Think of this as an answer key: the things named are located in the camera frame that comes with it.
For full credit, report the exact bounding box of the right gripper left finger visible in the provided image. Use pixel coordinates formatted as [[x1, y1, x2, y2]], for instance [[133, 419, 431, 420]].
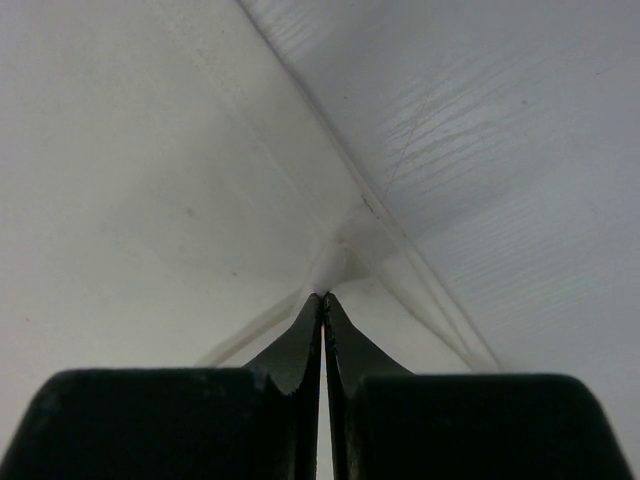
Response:
[[1, 295, 320, 479]]

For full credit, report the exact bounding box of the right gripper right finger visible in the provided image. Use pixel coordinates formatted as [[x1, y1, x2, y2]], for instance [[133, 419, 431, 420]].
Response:
[[324, 294, 632, 479]]

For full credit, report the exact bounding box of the cream white t shirt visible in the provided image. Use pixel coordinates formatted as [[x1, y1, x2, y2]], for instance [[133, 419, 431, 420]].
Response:
[[1, 1, 497, 408]]

